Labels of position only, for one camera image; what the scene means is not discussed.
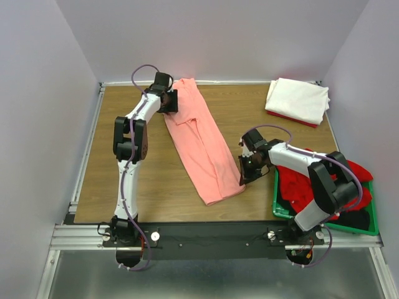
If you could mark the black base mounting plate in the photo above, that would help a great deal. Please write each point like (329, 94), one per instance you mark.
(207, 240)

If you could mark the pink t shirt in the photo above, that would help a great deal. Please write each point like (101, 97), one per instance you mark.
(201, 146)

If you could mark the green plastic bin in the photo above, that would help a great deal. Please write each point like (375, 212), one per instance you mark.
(373, 227)

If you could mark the folded white t shirt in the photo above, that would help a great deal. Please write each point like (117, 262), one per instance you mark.
(297, 99)

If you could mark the aluminium table frame rail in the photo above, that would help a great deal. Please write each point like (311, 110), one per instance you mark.
(67, 235)

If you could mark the folded red t shirt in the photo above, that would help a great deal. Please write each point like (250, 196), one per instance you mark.
(292, 119)

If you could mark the black t shirt in bin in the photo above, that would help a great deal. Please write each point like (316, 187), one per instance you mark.
(354, 219)

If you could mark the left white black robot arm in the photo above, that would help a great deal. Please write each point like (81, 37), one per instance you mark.
(130, 142)

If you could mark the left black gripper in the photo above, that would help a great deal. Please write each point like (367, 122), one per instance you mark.
(173, 106)

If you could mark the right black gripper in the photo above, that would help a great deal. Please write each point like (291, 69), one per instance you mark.
(246, 176)

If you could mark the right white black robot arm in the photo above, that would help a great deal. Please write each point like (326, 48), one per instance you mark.
(334, 185)

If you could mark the crumpled red t shirt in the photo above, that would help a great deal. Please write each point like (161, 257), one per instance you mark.
(296, 191)

